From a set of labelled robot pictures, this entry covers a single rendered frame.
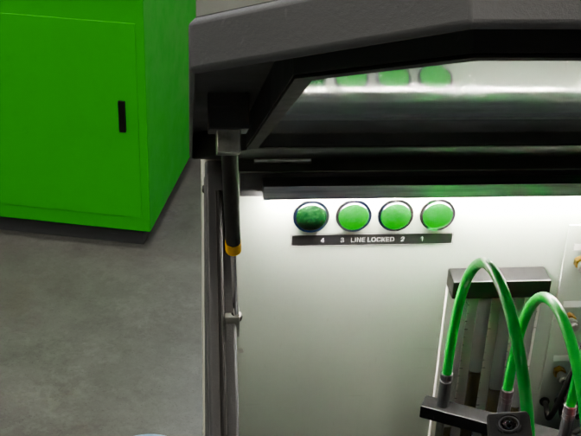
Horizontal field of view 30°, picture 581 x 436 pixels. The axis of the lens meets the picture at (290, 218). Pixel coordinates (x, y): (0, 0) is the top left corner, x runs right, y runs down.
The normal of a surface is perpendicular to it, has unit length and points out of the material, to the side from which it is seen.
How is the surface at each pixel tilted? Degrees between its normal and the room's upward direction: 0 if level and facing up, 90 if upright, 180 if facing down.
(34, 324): 0
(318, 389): 90
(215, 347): 43
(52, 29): 90
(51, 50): 90
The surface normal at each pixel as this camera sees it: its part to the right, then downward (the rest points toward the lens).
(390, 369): 0.09, 0.49
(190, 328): 0.03, -0.87
